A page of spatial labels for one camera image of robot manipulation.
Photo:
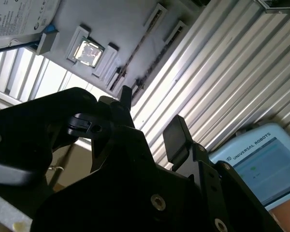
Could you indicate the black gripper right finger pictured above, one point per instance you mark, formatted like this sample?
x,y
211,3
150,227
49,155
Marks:
x,y
178,142

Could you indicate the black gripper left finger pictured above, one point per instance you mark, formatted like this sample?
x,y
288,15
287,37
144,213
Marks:
x,y
26,128

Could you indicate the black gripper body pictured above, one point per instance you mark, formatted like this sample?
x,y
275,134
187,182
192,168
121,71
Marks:
x,y
125,193

